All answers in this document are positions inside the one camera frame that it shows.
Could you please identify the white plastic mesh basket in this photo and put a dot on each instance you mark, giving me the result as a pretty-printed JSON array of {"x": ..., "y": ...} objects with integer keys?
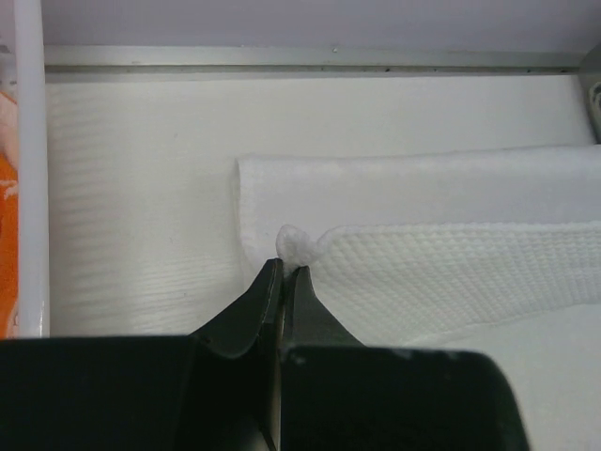
[{"x": 23, "y": 75}]

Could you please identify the orange cloth in basket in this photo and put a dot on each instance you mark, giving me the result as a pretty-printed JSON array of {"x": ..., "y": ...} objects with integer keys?
[{"x": 9, "y": 217}]

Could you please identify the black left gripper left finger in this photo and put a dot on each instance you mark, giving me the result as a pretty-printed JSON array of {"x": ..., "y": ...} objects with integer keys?
[{"x": 230, "y": 387}]

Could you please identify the aluminium table edge rail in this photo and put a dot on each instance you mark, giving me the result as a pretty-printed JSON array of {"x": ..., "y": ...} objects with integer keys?
[{"x": 98, "y": 58}]

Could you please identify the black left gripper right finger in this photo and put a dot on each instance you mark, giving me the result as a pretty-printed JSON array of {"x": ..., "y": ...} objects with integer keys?
[{"x": 322, "y": 396}]

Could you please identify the white towels pile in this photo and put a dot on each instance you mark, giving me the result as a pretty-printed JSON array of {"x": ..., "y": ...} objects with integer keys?
[{"x": 426, "y": 249}]

